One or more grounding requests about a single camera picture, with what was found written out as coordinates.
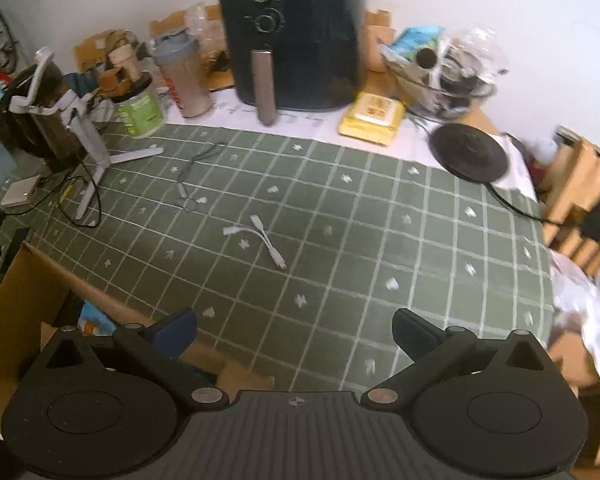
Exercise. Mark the black smartphone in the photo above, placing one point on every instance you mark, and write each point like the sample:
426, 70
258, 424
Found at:
20, 236

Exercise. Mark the brown cardboard box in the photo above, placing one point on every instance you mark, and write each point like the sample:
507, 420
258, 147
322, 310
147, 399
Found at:
58, 386

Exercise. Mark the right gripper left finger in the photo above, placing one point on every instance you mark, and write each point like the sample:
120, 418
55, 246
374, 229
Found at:
156, 349

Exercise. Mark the black air fryer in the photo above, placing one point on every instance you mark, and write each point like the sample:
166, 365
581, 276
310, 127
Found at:
305, 55

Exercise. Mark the black kettle base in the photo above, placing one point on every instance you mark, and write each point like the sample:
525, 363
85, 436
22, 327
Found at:
468, 153

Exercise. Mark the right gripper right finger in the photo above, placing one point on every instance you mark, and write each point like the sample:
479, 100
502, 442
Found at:
437, 355

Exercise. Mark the glass bowl with clutter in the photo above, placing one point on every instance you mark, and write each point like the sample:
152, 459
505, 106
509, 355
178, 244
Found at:
443, 74

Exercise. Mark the yellow wipes pack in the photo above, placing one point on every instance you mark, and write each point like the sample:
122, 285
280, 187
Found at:
372, 118

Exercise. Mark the grey lid shaker bottle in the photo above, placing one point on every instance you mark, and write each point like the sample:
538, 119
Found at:
177, 54

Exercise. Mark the white power adapter box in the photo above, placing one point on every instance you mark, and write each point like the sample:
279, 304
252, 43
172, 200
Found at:
20, 193

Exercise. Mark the white plastic bag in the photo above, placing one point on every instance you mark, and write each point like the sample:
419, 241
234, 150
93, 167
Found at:
577, 303

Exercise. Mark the green checked tablecloth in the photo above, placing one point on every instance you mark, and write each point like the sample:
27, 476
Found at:
295, 253

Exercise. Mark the wooden chair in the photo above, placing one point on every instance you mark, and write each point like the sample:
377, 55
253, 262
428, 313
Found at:
571, 190

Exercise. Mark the white phone gimbal tripod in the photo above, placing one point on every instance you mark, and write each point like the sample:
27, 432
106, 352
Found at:
72, 112

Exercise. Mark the blue tissue pack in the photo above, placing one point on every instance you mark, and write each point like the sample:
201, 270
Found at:
92, 322

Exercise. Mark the green label jar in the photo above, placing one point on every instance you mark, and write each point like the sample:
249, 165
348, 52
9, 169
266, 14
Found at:
140, 108

